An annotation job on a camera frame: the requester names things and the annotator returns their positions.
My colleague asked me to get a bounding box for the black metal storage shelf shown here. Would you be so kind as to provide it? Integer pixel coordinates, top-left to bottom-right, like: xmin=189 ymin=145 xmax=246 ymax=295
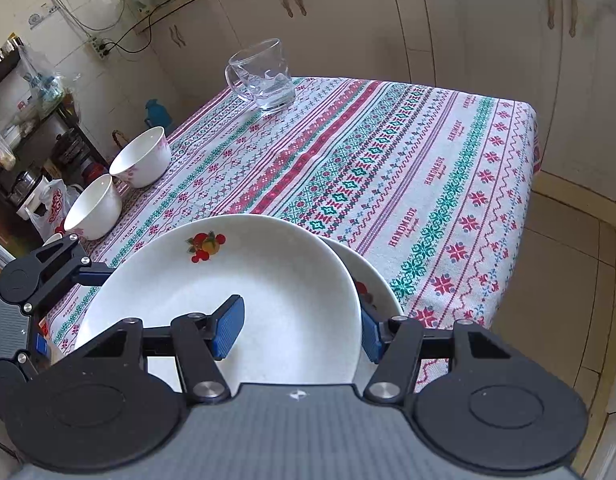
xmin=0 ymin=47 xmax=109 ymax=221

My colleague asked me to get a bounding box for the black power cable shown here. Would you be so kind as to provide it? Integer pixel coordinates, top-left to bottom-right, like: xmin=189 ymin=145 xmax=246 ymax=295
xmin=100 ymin=0 xmax=179 ymax=57

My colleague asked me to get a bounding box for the clear plastic bag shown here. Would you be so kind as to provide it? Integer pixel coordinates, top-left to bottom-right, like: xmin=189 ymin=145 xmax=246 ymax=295
xmin=18 ymin=45 xmax=67 ymax=111

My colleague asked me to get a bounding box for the blue thermos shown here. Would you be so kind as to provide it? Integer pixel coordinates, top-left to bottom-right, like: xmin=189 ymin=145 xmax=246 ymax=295
xmin=144 ymin=99 xmax=175 ymax=134

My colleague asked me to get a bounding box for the patterned red green tablecloth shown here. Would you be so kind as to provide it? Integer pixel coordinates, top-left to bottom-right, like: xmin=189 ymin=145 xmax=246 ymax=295
xmin=40 ymin=76 xmax=541 ymax=396

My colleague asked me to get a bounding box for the metal pot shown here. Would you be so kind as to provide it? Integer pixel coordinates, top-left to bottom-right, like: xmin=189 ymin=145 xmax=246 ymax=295
xmin=10 ymin=170 xmax=40 ymax=202

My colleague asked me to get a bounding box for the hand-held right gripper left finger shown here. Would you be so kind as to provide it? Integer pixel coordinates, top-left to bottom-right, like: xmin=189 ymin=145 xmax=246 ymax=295
xmin=75 ymin=294 xmax=247 ymax=405

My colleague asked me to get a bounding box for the clear glass mug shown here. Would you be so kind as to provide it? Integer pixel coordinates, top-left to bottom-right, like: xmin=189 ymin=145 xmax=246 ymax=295
xmin=224 ymin=38 xmax=296 ymax=113

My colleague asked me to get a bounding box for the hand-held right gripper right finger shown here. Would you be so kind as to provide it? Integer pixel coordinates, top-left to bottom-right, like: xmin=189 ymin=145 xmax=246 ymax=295
xmin=360 ymin=305 xmax=521 ymax=404

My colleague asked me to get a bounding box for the large white fruit-print plate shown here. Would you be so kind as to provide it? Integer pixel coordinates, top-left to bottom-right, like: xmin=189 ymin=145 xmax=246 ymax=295
xmin=320 ymin=236 xmax=405 ymax=321

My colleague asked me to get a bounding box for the white red-print plastic bag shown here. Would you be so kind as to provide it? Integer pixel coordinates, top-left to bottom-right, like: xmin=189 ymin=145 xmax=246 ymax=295
xmin=27 ymin=177 xmax=84 ymax=239

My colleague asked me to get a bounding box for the small white fruit-print plate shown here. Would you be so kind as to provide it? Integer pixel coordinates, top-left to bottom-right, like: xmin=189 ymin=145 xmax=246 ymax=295
xmin=74 ymin=214 xmax=363 ymax=395

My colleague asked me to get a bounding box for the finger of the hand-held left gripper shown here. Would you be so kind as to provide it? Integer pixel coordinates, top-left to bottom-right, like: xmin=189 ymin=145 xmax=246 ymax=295
xmin=17 ymin=334 xmax=51 ymax=378
xmin=23 ymin=234 xmax=116 ymax=313

